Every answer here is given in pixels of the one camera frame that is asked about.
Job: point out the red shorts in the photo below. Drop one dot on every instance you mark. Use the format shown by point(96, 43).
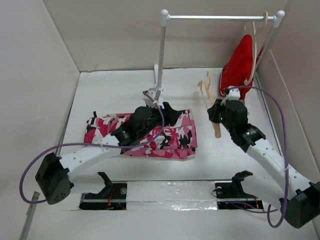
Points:
point(239, 67)

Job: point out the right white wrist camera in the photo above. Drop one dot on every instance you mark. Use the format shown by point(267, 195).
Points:
point(231, 94)

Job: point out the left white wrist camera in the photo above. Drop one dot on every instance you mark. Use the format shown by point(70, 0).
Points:
point(152, 96)

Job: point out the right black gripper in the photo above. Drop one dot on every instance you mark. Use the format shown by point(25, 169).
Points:
point(214, 110)

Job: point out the beige hanger with red garment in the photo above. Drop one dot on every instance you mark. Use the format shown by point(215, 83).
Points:
point(254, 35)

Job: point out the pink camouflage trousers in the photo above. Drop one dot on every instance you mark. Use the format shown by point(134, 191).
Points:
point(175, 142)

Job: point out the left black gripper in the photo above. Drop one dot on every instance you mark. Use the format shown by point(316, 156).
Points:
point(170, 115)

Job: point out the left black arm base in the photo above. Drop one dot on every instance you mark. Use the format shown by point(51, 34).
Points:
point(112, 197)

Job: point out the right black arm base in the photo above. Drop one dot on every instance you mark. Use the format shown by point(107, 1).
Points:
point(230, 195)

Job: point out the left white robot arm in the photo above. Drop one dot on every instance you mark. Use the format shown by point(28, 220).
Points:
point(56, 173)

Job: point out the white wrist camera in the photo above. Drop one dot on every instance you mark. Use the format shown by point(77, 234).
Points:
point(152, 96)
point(231, 94)

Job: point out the beige wooden hanger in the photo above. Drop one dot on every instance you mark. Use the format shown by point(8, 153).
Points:
point(209, 100)

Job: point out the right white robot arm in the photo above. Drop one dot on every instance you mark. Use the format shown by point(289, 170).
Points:
point(294, 195)

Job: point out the white clothes rack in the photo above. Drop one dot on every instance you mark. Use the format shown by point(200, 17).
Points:
point(165, 17)

